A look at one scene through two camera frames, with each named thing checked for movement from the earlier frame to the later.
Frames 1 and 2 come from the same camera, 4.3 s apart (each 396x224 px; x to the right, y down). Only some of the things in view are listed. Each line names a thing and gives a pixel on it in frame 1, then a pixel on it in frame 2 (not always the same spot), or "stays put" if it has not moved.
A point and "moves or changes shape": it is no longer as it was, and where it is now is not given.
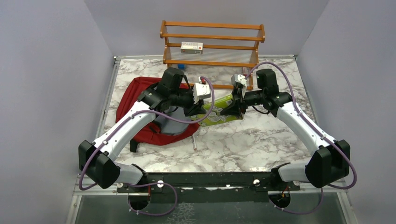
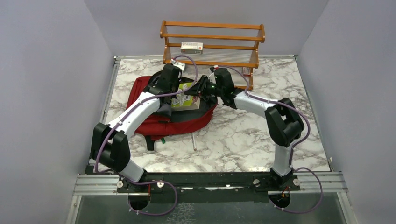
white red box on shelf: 192,47 stays put
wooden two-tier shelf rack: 213,45 stays put
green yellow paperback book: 211,115 moves or changes shape
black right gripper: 234,109 → 198,88
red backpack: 152,132 moves or changes shape
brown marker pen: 194,143 stays put
